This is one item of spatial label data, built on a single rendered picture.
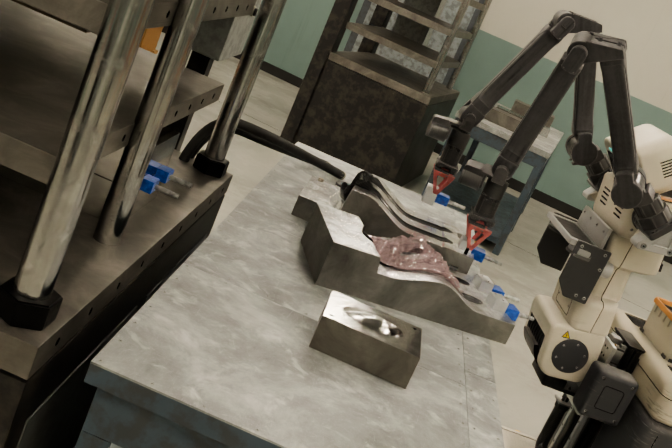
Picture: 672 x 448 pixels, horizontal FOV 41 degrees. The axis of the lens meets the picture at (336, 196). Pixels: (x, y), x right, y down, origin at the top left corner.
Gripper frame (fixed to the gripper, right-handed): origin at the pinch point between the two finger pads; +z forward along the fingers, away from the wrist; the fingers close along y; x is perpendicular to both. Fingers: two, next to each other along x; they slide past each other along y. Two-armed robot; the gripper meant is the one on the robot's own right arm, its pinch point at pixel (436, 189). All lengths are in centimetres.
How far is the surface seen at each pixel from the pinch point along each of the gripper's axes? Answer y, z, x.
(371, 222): 35.9, 7.7, -15.4
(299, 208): 36, 12, -35
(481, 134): -346, 24, 43
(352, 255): 77, 5, -18
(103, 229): 102, 12, -66
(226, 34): 16, -21, -73
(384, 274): 74, 7, -9
